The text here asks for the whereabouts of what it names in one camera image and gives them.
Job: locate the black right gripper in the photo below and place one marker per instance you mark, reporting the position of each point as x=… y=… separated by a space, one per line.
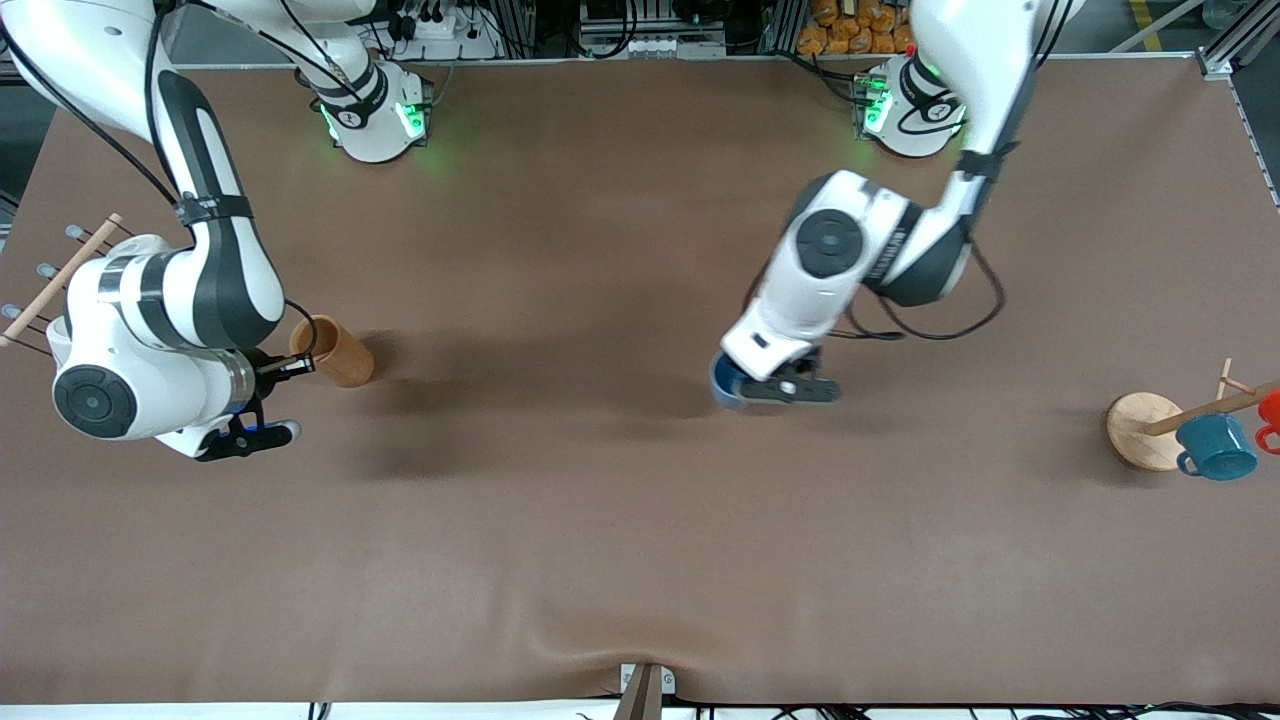
x=266 y=368

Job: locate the brown cylindrical holder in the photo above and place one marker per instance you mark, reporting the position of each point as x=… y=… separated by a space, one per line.
x=345 y=365

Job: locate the aluminium frame corner profile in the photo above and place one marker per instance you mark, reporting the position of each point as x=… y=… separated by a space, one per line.
x=1215 y=65

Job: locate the white terminal block strip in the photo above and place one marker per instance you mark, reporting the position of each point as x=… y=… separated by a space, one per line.
x=660 y=46

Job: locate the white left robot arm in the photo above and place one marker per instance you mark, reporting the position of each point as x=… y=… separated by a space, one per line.
x=830 y=243

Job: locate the teal enamel mug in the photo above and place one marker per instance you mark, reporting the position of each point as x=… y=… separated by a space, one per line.
x=1220 y=445

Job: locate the pile of orange items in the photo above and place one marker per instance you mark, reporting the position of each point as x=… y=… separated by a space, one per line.
x=850 y=35

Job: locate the wooden mug tree stand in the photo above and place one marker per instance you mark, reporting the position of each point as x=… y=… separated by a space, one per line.
x=1135 y=425

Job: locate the orange mug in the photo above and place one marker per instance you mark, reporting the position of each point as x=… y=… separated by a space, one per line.
x=1272 y=410

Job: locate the white power strip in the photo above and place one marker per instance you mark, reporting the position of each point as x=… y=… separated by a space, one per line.
x=450 y=45

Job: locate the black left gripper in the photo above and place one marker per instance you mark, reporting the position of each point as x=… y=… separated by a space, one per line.
x=804 y=365

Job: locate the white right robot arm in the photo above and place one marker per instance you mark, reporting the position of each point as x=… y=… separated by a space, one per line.
x=180 y=380

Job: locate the blue plastic cup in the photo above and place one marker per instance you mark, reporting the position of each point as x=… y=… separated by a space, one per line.
x=725 y=392

